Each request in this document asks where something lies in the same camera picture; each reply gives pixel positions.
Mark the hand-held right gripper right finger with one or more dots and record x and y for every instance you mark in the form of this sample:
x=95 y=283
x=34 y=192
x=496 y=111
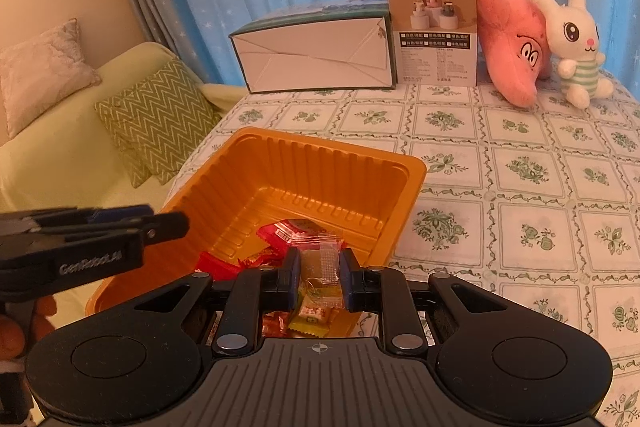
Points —
x=349 y=282

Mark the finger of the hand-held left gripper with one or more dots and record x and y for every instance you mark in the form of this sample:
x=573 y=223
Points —
x=120 y=213
x=167 y=227

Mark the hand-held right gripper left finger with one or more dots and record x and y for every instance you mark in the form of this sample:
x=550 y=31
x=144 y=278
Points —
x=294 y=282

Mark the clear candy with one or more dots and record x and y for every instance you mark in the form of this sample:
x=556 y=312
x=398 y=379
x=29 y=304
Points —
x=322 y=267

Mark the yellow candy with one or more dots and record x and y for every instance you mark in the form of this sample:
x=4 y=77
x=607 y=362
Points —
x=310 y=317

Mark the small red candy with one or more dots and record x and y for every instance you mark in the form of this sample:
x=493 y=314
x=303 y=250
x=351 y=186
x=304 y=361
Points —
x=274 y=324
x=257 y=261

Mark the red snack packet white print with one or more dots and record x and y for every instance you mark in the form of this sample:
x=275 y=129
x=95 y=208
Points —
x=272 y=239

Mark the clear dark snack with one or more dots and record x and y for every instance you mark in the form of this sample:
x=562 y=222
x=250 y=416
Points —
x=302 y=227

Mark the orange plastic tray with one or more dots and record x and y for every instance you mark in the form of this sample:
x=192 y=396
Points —
x=300 y=177

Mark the person's left hand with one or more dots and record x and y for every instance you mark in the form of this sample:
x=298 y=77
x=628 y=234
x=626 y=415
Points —
x=15 y=339

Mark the pale green sofa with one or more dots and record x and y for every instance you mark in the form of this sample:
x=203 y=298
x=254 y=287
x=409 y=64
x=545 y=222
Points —
x=60 y=167

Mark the green zigzag cushion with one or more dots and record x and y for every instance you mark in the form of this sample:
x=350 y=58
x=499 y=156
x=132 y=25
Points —
x=155 y=117

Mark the beige cushion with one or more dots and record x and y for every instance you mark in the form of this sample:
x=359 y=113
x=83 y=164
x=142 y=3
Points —
x=40 y=72

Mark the floral tablecloth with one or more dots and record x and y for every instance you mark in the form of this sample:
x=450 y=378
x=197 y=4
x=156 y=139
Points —
x=525 y=207

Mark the long white cardboard box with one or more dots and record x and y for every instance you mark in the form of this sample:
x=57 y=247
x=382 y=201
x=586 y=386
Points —
x=310 y=52

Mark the small brown product box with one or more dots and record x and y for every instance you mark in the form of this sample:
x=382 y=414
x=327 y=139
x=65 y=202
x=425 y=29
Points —
x=430 y=52

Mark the pink starfish plush toy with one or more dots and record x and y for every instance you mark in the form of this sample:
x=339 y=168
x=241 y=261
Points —
x=505 y=37

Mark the white bunny plush toy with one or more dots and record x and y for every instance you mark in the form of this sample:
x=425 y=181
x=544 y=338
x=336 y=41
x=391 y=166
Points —
x=570 y=27

